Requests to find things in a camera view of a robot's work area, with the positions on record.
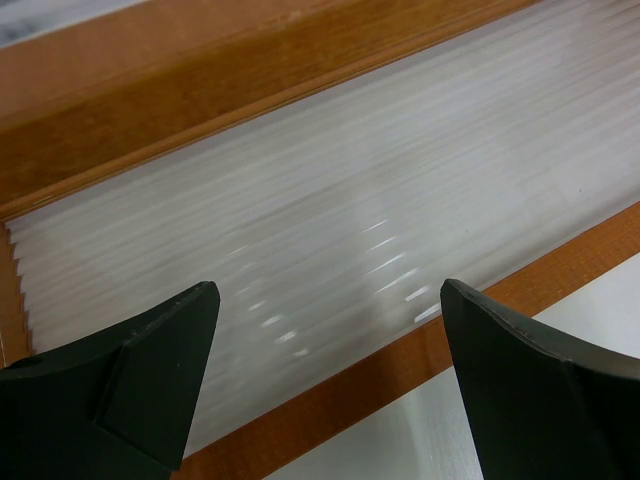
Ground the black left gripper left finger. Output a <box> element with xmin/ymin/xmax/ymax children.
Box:
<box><xmin>1</xmin><ymin>281</ymin><xmax>220</xmax><ymax>479</ymax></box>

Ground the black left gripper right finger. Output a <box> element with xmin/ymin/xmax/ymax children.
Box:
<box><xmin>440</xmin><ymin>279</ymin><xmax>639</xmax><ymax>479</ymax></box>

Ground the wooden shelf rack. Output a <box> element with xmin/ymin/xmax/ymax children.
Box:
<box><xmin>1</xmin><ymin>1</ymin><xmax>639</xmax><ymax>479</ymax></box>

